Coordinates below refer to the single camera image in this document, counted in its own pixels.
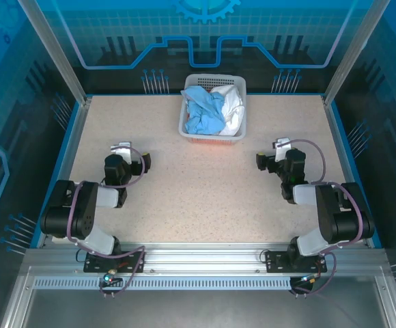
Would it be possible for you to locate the light blue t-shirt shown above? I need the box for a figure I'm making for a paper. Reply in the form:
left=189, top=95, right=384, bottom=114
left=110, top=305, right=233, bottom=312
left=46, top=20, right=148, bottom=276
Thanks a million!
left=180, top=85, right=226, bottom=136

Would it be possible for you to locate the white plastic laundry basket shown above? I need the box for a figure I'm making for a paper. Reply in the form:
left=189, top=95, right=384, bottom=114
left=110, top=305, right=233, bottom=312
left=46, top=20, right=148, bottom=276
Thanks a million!
left=178, top=73, right=248, bottom=147

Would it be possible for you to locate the orange t-shirt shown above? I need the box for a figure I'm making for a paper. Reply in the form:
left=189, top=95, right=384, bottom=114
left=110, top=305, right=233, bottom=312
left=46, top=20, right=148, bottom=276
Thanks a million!
left=187, top=135, right=235, bottom=146

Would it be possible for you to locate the white t-shirt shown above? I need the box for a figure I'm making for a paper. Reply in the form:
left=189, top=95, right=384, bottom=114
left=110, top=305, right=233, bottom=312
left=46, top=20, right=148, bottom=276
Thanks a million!
left=210, top=83, right=246, bottom=137

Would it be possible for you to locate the grey metal bench panel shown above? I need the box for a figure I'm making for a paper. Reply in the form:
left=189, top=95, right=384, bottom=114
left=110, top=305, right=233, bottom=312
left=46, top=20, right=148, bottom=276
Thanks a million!
left=23, top=288, right=390, bottom=328

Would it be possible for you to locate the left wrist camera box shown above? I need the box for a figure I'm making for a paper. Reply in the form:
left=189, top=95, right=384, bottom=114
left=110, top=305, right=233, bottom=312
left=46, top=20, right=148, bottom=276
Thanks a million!
left=110, top=141, right=133, bottom=161

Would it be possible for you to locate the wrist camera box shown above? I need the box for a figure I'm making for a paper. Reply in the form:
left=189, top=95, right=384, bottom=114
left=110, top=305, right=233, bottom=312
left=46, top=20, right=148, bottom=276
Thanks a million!
left=110, top=141, right=133, bottom=161
left=272, top=137, right=293, bottom=162

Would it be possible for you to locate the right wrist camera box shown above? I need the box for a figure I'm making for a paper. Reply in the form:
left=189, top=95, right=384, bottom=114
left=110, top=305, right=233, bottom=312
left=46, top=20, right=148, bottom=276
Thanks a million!
left=272, top=137, right=293, bottom=162

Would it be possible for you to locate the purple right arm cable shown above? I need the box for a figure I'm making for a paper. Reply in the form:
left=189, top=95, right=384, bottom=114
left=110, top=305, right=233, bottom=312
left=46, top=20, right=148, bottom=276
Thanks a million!
left=276, top=139, right=363, bottom=299

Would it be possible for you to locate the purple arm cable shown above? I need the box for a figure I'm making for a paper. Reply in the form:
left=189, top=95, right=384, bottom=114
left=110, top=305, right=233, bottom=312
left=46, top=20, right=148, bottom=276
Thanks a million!
left=276, top=139, right=363, bottom=299
left=66, top=145, right=147, bottom=299

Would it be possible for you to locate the aluminium table side rail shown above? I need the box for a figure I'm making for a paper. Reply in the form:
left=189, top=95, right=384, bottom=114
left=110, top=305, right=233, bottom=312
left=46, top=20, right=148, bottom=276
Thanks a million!
left=36, top=98, right=91, bottom=249
left=322, top=98, right=373, bottom=247

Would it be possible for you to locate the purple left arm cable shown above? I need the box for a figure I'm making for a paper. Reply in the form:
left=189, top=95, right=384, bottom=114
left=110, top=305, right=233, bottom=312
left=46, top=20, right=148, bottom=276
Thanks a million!
left=66, top=145, right=147, bottom=299

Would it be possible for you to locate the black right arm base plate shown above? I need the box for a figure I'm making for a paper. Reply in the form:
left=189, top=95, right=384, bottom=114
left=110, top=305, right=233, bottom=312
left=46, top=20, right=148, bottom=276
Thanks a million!
left=264, top=250, right=328, bottom=273

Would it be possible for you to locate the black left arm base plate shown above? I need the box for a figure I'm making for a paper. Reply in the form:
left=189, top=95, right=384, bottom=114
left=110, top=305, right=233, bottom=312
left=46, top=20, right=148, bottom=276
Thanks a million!
left=83, top=251, right=146, bottom=273

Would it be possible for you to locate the aluminium mounting rail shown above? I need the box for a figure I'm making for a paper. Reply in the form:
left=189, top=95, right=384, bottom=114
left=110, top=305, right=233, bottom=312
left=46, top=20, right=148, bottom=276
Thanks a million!
left=23, top=241, right=387, bottom=275

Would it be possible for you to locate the cable connector plug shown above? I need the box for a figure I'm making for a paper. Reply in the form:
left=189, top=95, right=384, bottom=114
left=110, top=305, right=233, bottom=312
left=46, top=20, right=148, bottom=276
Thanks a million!
left=292, top=273, right=322, bottom=286
left=100, top=269, right=122, bottom=286

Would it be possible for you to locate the grey slotted cable duct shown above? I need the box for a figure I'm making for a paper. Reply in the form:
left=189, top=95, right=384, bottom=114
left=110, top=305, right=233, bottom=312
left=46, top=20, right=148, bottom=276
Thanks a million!
left=33, top=276, right=293, bottom=291

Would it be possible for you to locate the aluminium frame post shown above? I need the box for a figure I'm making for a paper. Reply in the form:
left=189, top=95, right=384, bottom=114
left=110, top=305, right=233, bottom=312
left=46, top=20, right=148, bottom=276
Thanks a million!
left=322, top=0, right=392, bottom=107
left=16, top=0, right=93, bottom=107

